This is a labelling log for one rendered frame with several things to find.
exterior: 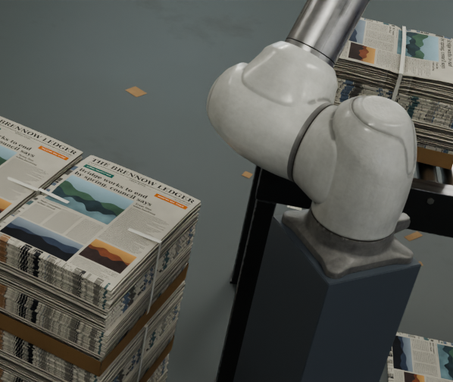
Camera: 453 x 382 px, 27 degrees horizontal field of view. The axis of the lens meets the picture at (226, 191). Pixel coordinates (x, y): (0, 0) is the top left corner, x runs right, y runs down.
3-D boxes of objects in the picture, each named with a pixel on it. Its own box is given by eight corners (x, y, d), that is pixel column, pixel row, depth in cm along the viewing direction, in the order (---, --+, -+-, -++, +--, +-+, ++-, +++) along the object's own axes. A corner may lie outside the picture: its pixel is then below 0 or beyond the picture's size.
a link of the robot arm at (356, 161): (371, 255, 159) (407, 145, 147) (281, 207, 166) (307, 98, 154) (413, 216, 171) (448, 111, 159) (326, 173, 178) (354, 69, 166)
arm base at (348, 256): (432, 258, 171) (441, 234, 168) (330, 280, 161) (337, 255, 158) (376, 200, 184) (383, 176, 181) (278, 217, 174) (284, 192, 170)
